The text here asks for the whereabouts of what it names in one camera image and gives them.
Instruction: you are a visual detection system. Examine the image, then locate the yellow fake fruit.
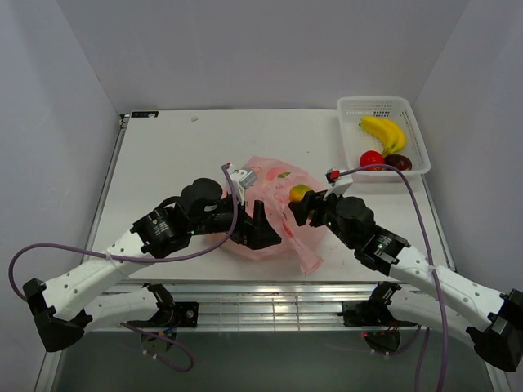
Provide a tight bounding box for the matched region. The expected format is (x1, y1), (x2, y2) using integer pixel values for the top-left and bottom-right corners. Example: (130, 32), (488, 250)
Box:
(288, 185), (311, 203)

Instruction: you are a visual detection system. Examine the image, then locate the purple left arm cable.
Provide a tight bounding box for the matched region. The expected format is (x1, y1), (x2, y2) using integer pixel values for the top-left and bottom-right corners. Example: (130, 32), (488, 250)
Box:
(7, 163), (248, 372)

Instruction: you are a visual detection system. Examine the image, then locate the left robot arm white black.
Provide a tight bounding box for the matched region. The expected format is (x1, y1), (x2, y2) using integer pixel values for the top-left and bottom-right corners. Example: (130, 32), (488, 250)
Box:
(23, 178), (281, 352)

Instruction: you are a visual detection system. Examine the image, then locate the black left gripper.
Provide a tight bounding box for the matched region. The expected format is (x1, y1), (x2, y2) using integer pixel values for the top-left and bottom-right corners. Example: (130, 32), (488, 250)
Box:
(190, 191), (281, 250)

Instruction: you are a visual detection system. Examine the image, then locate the aluminium table edge rail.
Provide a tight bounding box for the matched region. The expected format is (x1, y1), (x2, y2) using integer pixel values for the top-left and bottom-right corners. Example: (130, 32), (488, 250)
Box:
(51, 281), (491, 332)

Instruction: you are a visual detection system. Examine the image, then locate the white plastic basket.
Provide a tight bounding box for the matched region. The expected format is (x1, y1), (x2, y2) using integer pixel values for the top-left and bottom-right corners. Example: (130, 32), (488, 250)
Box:
(337, 96), (431, 176)

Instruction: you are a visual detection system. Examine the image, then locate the dark label on table corner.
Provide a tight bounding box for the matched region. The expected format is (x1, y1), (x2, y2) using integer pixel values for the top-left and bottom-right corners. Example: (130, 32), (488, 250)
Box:
(130, 110), (159, 118)

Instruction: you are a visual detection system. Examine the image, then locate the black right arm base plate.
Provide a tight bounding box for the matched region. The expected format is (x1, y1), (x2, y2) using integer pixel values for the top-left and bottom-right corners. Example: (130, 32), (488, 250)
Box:
(337, 300), (416, 327)

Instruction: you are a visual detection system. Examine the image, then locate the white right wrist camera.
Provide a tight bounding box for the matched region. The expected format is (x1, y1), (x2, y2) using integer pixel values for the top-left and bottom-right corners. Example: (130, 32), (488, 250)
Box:
(324, 168), (353, 201)

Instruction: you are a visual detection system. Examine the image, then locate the yellow fake banana bunch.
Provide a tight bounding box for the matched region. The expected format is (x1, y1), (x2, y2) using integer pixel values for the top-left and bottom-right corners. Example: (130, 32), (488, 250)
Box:
(360, 116), (406, 158)

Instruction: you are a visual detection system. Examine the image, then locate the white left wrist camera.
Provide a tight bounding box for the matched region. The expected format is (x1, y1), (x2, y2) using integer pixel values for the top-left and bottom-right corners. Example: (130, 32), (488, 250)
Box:
(227, 166), (257, 205)

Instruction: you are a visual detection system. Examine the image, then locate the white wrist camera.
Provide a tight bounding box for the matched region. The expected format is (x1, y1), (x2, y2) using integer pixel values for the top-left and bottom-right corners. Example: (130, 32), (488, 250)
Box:
(227, 166), (257, 205)
(324, 168), (353, 201)

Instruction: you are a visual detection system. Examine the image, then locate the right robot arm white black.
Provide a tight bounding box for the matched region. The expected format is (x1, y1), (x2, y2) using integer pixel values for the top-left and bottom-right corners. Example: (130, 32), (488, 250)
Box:
(289, 188), (522, 372)

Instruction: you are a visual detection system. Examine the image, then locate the pink plastic bag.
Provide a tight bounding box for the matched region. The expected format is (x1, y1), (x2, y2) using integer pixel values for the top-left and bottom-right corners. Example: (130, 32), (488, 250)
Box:
(222, 156), (327, 275)

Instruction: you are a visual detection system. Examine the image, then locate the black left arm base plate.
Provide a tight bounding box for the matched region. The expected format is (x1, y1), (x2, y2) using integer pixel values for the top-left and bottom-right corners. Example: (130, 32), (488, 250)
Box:
(128, 301), (199, 329)

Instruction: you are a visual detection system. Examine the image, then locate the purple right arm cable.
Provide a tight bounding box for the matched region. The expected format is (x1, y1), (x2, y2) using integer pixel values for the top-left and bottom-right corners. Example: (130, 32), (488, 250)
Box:
(326, 163), (450, 392)

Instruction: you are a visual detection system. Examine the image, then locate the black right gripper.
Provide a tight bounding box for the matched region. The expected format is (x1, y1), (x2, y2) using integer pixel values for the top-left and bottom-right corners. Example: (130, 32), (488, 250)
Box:
(289, 185), (356, 250)

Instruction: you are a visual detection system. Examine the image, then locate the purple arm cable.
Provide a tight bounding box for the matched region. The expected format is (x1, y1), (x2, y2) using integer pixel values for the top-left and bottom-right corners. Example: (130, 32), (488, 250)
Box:
(326, 163), (450, 392)
(7, 163), (248, 372)

